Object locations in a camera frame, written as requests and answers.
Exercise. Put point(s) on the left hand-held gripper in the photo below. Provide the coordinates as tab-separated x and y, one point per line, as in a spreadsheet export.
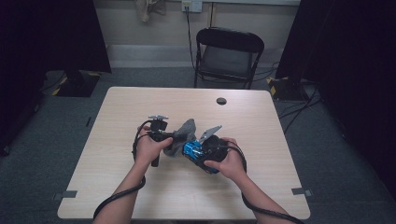
158	127

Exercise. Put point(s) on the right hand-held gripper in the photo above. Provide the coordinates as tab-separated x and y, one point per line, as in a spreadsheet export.
216	149

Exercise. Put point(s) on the blue toy car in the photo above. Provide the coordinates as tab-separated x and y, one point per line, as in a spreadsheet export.
193	151

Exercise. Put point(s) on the grey fuzzy sock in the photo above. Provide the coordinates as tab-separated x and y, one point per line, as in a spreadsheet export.
183	135

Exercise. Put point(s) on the person's left hand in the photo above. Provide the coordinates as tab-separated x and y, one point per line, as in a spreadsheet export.
149	149

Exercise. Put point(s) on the person's right hand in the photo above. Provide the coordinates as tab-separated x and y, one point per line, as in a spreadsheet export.
233	166

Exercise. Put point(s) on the black floor tape strip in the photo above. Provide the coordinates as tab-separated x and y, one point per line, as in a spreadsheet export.
88	121

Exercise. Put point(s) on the black folding chair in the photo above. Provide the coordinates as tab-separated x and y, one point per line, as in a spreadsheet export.
229	60

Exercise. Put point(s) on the black stand base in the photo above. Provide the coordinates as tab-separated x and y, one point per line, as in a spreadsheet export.
286	88
77	85

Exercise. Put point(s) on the grey tape strip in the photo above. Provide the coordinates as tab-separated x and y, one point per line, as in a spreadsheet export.
300	191
67	194

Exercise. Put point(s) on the beige hanging cloth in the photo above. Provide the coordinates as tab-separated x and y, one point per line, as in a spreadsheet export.
146	7

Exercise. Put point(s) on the dark curtain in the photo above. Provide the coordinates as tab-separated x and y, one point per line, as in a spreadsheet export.
351	62
46	37

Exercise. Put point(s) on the white wall socket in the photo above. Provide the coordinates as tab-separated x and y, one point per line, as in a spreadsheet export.
192	5

